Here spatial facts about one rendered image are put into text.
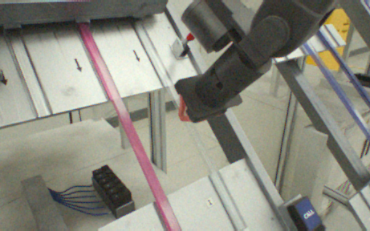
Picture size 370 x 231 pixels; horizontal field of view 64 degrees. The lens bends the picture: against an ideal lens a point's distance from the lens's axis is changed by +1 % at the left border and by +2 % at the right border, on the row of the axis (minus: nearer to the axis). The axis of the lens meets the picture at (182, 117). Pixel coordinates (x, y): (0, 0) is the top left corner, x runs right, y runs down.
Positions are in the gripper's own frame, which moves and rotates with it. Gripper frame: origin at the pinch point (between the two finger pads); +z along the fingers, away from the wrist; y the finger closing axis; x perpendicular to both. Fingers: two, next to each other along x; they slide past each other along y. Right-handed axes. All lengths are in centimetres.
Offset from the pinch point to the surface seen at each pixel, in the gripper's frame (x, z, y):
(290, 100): -2, 40, -81
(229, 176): 13.2, 0.3, -3.0
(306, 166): 20.2, 10.2, -34.2
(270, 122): 2, 59, -86
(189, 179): 10, 121, -65
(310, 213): 24.2, -4.9, -10.9
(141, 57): -13.7, 1.6, 2.4
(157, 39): -17.1, 1.7, -2.9
